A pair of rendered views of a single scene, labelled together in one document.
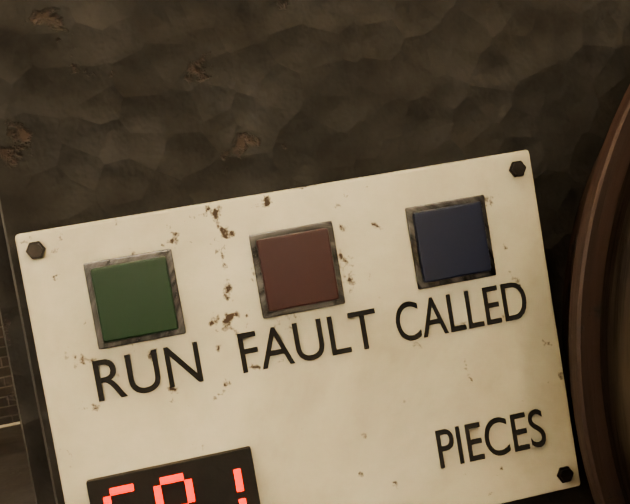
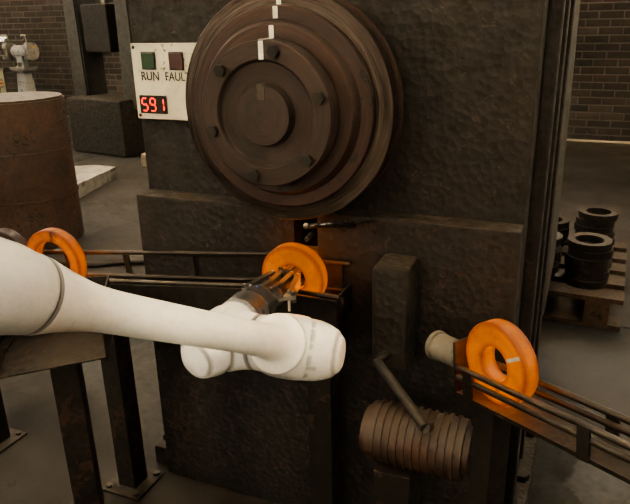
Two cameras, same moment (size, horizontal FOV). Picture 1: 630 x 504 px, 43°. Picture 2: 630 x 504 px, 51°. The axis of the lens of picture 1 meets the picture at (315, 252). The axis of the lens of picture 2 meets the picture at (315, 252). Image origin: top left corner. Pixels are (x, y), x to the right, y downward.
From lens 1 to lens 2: 1.37 m
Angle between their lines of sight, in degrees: 35
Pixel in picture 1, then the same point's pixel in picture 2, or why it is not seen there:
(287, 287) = (173, 64)
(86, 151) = (146, 27)
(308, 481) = (176, 106)
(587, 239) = not seen: hidden behind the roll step
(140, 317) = (148, 64)
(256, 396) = (168, 85)
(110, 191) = (149, 37)
